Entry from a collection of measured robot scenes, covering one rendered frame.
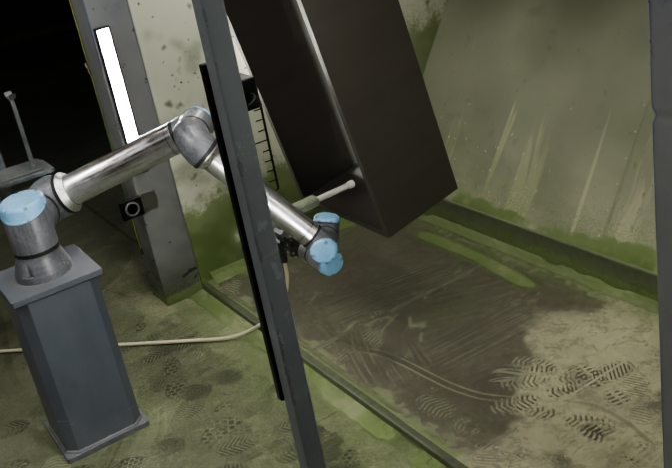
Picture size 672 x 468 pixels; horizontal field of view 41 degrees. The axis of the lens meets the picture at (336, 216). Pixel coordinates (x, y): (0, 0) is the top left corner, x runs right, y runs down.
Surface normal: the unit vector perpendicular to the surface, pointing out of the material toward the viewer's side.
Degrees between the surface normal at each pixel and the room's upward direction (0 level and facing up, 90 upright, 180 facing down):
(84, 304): 90
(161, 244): 90
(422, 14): 90
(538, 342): 0
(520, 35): 57
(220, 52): 90
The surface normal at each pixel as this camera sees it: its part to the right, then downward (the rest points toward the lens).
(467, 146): -0.78, -0.20
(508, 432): -0.17, -0.91
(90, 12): 0.54, 0.25
